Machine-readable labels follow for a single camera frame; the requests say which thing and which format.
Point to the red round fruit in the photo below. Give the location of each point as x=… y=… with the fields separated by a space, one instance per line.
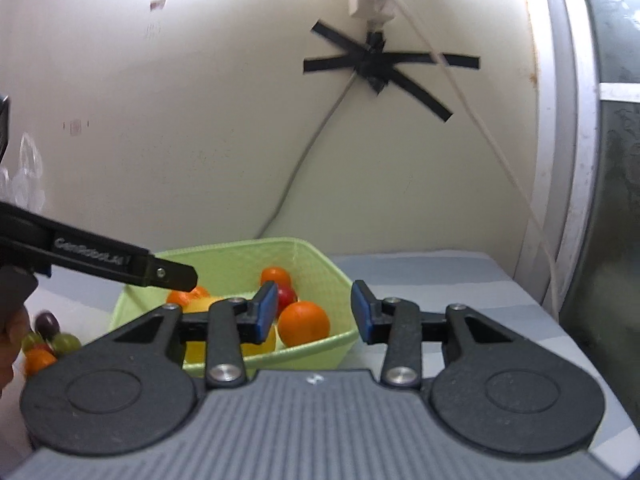
x=287 y=296

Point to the clear plastic bag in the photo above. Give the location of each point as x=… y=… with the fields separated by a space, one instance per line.
x=22 y=175

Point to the small orange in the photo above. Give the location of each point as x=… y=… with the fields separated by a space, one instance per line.
x=275 y=276
x=192 y=297
x=39 y=361

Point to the frosted window glass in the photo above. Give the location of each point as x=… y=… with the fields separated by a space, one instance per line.
x=617 y=210

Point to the large yellow fruit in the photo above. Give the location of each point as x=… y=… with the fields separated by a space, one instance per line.
x=197 y=352

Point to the purple grape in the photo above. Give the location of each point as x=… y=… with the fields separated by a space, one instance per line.
x=47 y=322

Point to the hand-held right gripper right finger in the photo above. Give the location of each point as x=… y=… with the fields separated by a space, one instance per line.
x=362 y=312

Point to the green plastic basket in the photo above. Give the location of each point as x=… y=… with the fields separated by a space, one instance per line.
x=225 y=260

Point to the person's left hand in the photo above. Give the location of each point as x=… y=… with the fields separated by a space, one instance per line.
x=12 y=355

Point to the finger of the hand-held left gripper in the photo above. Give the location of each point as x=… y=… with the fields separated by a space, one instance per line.
x=172 y=272

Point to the small red fruit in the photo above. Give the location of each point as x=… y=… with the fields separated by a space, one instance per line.
x=45 y=348

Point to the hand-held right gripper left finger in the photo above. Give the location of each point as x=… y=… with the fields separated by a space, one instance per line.
x=265 y=315

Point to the green grape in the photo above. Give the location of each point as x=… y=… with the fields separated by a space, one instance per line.
x=31 y=341
x=66 y=344

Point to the striped bed sheet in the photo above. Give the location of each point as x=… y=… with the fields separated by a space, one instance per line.
x=450 y=280

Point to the white window frame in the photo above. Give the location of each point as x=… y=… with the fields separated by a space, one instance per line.
x=565 y=110

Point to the black tape cross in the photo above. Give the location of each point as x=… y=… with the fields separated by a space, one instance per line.
x=372 y=60

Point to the large orange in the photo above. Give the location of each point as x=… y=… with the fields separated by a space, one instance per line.
x=303 y=323

